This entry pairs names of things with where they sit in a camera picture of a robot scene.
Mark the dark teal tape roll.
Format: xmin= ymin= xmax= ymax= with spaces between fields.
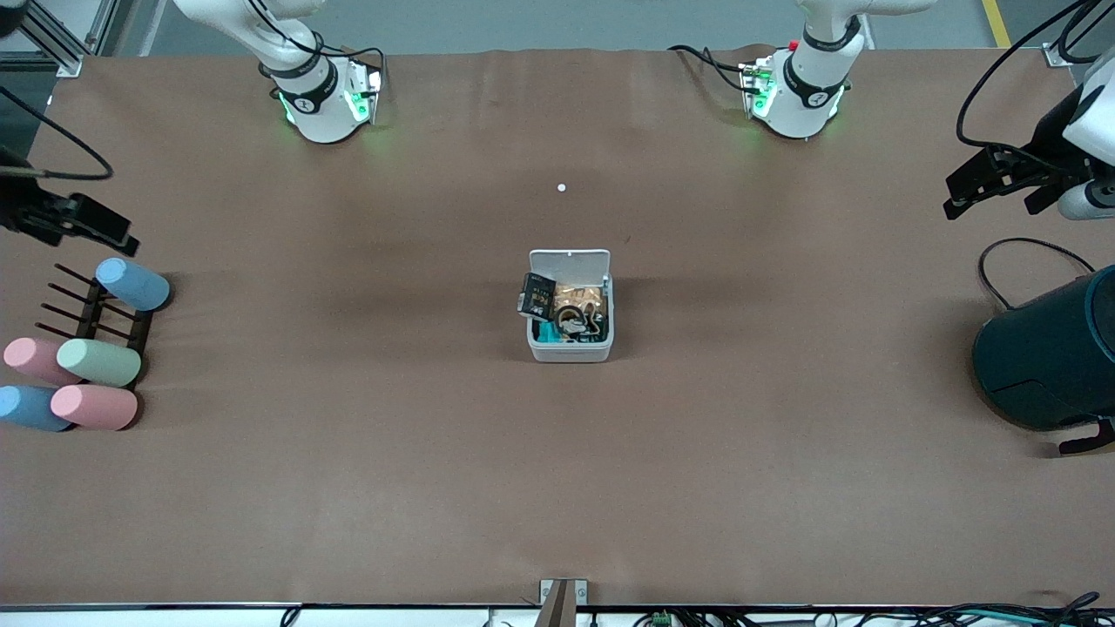
xmin=554 ymin=302 xmax=595 ymax=338

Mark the white lidded trash bin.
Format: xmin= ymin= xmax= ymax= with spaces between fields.
xmin=527 ymin=249 xmax=615 ymax=363

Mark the black snack wrapper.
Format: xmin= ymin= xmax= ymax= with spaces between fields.
xmin=516 ymin=271 xmax=559 ymax=317

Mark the dark teal cylindrical bin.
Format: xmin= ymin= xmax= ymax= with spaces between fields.
xmin=971 ymin=264 xmax=1115 ymax=455

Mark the blue plastic cup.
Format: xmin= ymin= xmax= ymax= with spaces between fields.
xmin=95 ymin=258 xmax=172 ymax=313
xmin=0 ymin=385 xmax=75 ymax=434

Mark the dark wooden cup rack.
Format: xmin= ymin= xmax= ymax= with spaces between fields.
xmin=33 ymin=263 xmax=156 ymax=388

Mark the pink plastic cup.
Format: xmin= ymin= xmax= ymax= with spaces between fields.
xmin=50 ymin=384 xmax=139 ymax=432
xmin=3 ymin=337 xmax=84 ymax=387

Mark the green plastic cup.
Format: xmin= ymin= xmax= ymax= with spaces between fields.
xmin=57 ymin=338 xmax=142 ymax=388

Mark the silver base box green light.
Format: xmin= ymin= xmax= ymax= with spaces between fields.
xmin=739 ymin=59 xmax=776 ymax=118
xmin=342 ymin=65 xmax=384 ymax=125

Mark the golden crumpled snack wrapper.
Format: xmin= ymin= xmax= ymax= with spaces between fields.
xmin=557 ymin=283 xmax=605 ymax=313

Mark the brown table cover sheet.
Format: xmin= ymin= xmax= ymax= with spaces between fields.
xmin=0 ymin=45 xmax=1115 ymax=608

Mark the thin black looped cable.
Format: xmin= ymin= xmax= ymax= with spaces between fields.
xmin=977 ymin=237 xmax=1097 ymax=310

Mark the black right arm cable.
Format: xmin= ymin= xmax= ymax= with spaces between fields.
xmin=0 ymin=83 xmax=114 ymax=181

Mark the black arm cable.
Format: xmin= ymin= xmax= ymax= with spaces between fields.
xmin=0 ymin=83 xmax=114 ymax=181
xmin=956 ymin=0 xmax=1115 ymax=166

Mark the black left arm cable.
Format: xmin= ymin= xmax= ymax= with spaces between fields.
xmin=956 ymin=0 xmax=1115 ymax=166

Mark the aluminium frame profile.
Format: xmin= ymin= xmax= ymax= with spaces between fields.
xmin=1041 ymin=0 xmax=1115 ymax=69
xmin=0 ymin=0 xmax=140 ymax=79

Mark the black base cable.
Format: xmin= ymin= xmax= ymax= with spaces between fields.
xmin=669 ymin=44 xmax=750 ymax=92

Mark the grey metal edge bracket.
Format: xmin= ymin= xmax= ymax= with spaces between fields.
xmin=538 ymin=578 xmax=587 ymax=627

